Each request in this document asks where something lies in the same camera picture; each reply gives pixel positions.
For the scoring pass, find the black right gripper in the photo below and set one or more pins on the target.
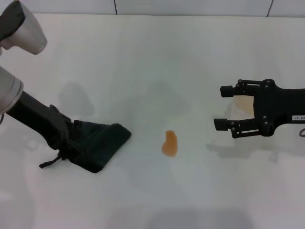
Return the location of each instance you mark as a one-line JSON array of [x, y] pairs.
[[278, 107]]

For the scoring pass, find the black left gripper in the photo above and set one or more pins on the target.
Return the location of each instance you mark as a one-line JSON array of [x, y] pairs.
[[40, 119]]

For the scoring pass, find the white paper cup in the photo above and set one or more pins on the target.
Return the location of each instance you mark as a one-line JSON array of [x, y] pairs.
[[243, 105]]

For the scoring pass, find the dark rag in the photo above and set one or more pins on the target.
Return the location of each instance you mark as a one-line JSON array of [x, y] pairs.
[[102, 143]]

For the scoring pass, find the brown liquid stain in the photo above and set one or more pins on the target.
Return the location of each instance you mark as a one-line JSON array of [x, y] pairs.
[[169, 145]]

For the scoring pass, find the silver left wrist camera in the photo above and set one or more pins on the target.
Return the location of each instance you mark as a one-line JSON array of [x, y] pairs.
[[31, 33]]

